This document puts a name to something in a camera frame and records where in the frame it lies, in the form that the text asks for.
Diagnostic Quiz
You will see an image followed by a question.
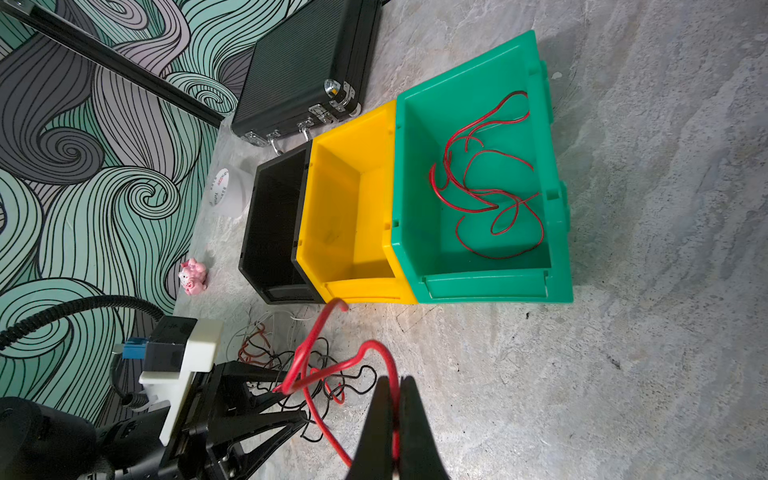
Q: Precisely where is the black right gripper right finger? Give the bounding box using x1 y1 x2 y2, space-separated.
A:
398 376 449 480

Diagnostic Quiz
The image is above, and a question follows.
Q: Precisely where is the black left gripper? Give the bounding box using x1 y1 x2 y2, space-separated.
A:
95 361 309 479

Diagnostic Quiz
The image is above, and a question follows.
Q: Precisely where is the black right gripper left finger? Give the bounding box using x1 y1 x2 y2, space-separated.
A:
346 377 396 480

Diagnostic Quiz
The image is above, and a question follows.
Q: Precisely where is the red cable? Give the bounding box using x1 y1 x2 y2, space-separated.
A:
428 90 546 261
272 298 402 469

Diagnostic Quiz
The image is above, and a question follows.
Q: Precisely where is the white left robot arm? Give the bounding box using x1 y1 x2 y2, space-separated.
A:
1 362 308 479

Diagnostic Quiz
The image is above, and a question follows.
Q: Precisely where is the pink pig toy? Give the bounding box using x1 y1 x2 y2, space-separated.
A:
178 258 207 296

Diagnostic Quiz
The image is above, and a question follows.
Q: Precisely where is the black plastic bin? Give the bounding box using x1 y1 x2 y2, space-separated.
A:
238 141 324 305

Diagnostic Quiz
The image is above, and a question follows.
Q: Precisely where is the yellow plastic bin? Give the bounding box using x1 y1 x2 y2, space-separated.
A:
296 102 416 304

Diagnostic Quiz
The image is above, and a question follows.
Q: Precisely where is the green plastic bin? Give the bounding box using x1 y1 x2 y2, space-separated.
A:
392 32 574 304

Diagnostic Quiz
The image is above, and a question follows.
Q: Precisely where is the black aluminium carry case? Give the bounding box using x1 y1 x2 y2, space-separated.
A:
231 0 383 147

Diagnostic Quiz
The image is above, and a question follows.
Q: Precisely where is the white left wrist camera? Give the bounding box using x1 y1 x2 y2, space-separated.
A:
139 316 224 446

